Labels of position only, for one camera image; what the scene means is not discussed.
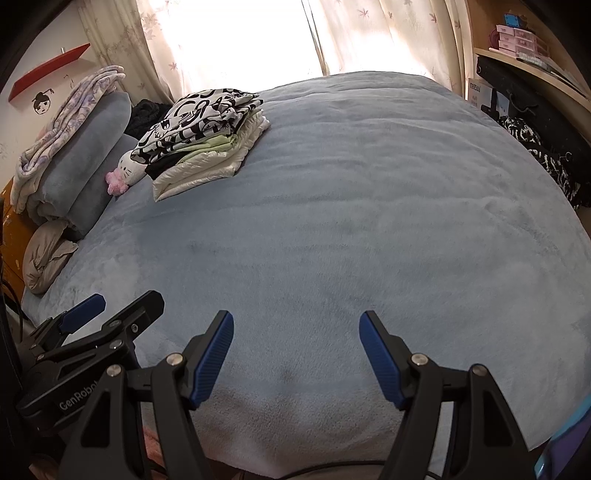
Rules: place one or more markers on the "black and white patterned cloth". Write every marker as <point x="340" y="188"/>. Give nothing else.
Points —
<point x="549" y="161"/>

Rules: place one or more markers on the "stack of papers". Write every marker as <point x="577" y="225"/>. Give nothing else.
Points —
<point x="554" y="69"/>

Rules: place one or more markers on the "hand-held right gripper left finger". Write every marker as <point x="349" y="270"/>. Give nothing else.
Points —
<point x="212" y="360"/>

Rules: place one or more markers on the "sheer floral curtain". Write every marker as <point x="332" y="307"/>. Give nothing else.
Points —
<point x="138" y="46"/>
<point x="392" y="41"/>

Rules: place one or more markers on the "black cartoon wall sticker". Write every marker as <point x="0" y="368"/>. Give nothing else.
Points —
<point x="42" y="104"/>

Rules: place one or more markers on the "wooden shelf unit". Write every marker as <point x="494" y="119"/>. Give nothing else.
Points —
<point x="467" y="55"/>

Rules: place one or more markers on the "folded floral quilt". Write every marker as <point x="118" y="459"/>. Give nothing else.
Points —
<point x="69" y="110"/>

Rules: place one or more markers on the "blue fleece blanket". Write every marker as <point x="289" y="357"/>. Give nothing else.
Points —
<point x="346" y="207"/>

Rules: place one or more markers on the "red wall shelf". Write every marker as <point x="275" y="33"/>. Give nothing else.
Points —
<point x="46" y="69"/>

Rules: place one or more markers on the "white and pink plush toy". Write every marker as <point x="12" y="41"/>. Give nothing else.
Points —
<point x="129" y="168"/>

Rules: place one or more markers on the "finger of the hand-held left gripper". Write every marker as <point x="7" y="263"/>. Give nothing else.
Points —
<point x="138" y="309"/>
<point x="85" y="307"/>

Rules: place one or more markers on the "beige small cushion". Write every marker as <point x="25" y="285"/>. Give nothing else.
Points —
<point x="46" y="258"/>

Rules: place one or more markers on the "stack of pink boxes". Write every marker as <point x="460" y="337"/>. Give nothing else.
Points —
<point x="512" y="41"/>

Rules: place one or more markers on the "black garment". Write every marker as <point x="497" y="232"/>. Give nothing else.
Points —
<point x="145" y="113"/>

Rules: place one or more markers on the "folded light green jacket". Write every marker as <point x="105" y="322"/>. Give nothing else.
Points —
<point x="203" y="147"/>

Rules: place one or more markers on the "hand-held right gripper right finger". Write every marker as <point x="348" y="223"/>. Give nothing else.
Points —
<point x="378" y="360"/>

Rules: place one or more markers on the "black and white printed hoodie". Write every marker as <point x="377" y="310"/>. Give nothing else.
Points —
<point x="194" y="115"/>

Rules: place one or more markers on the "white cardboard box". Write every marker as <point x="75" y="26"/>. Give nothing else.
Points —
<point x="478" y="94"/>

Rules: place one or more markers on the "orange wooden nightstand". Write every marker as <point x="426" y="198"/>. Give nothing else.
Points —
<point x="9" y="230"/>

